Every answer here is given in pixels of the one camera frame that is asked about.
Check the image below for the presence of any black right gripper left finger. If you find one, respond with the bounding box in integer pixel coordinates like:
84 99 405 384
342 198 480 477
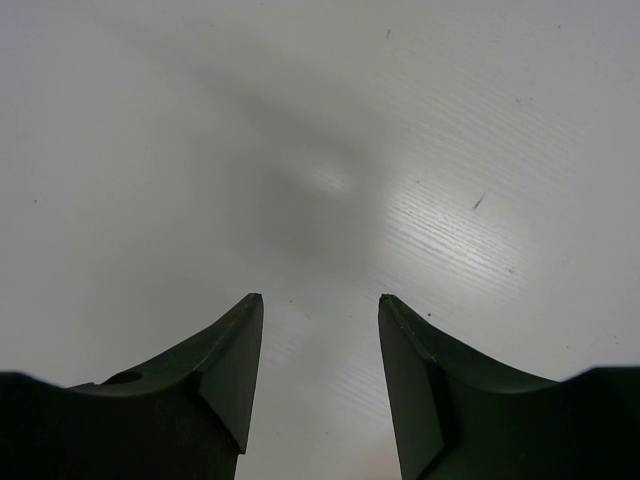
1 293 264 479

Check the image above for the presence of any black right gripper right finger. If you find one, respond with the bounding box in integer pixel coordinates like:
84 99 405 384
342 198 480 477
378 294 639 479

